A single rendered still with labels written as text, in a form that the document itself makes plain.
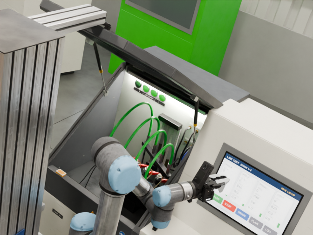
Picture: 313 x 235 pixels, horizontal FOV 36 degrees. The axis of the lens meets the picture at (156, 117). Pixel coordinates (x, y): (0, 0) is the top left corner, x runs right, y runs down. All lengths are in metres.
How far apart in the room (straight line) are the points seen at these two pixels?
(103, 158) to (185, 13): 3.56
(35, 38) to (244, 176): 1.26
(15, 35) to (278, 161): 1.31
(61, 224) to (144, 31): 3.07
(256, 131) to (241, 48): 4.19
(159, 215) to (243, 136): 0.61
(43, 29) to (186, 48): 3.66
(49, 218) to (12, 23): 1.57
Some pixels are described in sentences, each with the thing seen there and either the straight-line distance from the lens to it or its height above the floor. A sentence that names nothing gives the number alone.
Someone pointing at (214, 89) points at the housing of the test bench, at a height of 1.50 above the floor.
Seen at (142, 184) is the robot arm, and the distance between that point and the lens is 1.94.
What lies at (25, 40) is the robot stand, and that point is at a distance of 1.46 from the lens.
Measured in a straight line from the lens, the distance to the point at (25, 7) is 5.12.
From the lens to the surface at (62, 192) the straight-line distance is 2.71.
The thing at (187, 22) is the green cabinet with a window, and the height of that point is 1.08.
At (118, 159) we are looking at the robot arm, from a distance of 1.61.
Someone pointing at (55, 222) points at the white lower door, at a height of 0.63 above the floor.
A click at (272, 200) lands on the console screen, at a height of 1.32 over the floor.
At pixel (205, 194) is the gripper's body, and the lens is 1.99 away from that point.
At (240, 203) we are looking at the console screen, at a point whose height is 1.23.
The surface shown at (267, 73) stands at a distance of 6.40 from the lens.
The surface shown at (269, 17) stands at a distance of 6.30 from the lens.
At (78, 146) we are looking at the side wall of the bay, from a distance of 2.85.
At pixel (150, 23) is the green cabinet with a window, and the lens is 5.36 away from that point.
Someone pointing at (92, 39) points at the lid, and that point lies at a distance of 2.46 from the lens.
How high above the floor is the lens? 2.60
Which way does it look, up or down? 29 degrees down
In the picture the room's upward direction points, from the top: 15 degrees clockwise
